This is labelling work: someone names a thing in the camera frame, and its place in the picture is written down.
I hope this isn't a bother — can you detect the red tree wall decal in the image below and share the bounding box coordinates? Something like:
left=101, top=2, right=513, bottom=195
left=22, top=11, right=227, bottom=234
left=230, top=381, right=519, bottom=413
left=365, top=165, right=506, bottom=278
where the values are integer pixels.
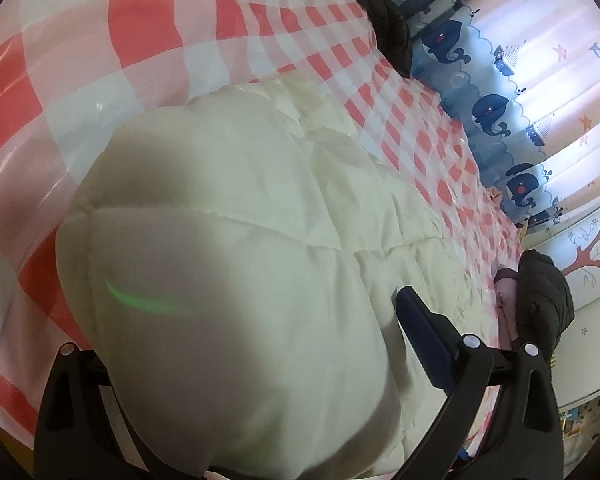
left=555, top=215, right=600, bottom=291

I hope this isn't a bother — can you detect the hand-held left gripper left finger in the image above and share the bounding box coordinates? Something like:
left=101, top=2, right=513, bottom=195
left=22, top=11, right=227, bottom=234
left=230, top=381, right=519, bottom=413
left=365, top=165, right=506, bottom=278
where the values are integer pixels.
left=32, top=342, right=146, bottom=480

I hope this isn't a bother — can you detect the whale print curtain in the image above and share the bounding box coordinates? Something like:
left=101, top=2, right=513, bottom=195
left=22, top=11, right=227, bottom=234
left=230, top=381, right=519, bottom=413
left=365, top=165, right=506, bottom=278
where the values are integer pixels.
left=395, top=0, right=600, bottom=233

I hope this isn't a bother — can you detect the red white checkered bed sheet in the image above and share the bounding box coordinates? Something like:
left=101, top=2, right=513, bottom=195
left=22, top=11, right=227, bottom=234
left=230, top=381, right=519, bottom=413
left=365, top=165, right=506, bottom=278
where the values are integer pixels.
left=0, top=0, right=526, bottom=461

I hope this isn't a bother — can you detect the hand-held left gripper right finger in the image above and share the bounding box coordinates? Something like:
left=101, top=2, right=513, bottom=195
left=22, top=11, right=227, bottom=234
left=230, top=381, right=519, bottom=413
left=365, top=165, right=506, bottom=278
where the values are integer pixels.
left=394, top=286, right=566, bottom=480

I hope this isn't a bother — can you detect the cream quilted jacket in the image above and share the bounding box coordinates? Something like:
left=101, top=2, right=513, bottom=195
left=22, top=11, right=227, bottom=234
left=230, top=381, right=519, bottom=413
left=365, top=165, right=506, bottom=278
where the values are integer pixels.
left=55, top=72, right=501, bottom=480

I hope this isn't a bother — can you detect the dark olive puffer garment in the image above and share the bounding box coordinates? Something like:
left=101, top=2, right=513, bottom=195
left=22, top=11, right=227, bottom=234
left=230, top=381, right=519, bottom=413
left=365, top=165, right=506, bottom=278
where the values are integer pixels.
left=515, top=249, right=576, bottom=361

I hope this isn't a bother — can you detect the black puffer jacket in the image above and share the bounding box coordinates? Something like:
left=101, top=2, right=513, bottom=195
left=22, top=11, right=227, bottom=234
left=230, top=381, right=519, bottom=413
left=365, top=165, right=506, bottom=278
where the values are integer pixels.
left=320, top=0, right=413, bottom=78

